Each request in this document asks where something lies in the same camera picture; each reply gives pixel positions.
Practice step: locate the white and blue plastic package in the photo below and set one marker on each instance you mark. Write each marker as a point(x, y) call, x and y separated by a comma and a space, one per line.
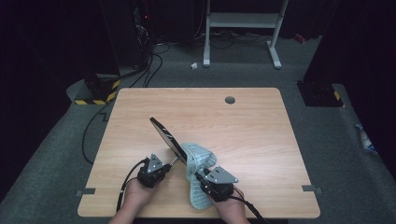
point(365, 138)

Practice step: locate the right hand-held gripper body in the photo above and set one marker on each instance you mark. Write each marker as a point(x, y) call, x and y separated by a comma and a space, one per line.
point(219, 183)

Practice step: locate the dark equipment rack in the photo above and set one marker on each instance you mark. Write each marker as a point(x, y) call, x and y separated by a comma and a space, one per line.
point(141, 28)

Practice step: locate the small red object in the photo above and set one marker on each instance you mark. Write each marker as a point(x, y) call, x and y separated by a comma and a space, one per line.
point(299, 38)

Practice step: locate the black stand with striped base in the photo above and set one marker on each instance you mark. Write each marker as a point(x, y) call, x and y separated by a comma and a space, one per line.
point(99, 90)
point(320, 95)

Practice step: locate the crumpled white paper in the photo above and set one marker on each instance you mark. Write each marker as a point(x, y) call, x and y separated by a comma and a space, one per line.
point(194, 65)

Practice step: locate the grey table grommet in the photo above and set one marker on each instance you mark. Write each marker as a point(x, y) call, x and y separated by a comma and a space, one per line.
point(229, 100)

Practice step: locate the person's left hand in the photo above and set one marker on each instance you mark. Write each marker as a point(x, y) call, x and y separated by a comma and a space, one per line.
point(137, 196)

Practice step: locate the person's right hand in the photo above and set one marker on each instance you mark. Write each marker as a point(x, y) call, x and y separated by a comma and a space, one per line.
point(230, 207)

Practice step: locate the grey tape mark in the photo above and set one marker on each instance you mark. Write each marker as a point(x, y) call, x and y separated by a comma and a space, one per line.
point(311, 188)
point(86, 191)

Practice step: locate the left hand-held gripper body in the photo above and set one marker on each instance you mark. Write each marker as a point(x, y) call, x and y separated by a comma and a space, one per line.
point(152, 174)

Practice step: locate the white metal stand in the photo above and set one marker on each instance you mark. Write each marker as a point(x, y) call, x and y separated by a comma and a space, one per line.
point(243, 20)

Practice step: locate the light blue terry towel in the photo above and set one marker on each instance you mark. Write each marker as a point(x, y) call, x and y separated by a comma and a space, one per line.
point(196, 155)

